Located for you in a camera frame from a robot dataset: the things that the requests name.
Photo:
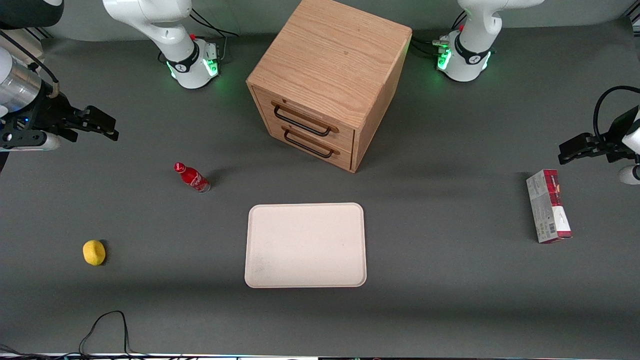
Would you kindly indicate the wooden drawer with notched edge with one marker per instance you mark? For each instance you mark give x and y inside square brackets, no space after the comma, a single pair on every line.
[345,137]

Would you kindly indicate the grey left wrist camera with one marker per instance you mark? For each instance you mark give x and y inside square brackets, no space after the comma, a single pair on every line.
[630,175]

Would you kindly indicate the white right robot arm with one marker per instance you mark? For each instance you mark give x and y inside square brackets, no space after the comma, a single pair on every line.
[150,20]

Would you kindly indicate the yellow lemon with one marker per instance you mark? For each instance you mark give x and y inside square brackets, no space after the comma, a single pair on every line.
[94,252]

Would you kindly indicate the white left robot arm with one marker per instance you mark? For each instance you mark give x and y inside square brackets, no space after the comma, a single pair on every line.
[475,30]

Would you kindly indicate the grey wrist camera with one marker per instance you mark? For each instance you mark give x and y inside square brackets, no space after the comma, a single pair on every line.
[47,142]
[630,175]

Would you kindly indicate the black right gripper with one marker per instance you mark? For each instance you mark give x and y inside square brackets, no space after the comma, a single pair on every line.
[48,113]

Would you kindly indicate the wooden two-drawer cabinet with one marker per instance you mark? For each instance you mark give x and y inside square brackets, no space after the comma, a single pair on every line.
[330,55]

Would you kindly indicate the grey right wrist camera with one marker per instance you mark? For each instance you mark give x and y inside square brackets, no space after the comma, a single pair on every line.
[47,142]

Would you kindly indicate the beige frame rail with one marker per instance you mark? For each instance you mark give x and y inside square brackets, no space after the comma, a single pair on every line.
[20,40]

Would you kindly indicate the beige plastic tray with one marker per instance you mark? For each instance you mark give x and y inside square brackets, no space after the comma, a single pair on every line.
[305,245]

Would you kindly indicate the plain wooden drawer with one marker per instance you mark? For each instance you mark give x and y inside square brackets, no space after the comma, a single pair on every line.
[345,159]

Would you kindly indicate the red and grey carton box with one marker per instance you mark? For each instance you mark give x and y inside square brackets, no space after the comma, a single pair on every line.
[547,205]

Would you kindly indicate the red cola bottle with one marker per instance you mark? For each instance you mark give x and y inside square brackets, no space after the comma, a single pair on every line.
[192,177]

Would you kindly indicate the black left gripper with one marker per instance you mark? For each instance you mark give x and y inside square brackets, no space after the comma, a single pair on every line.
[613,141]

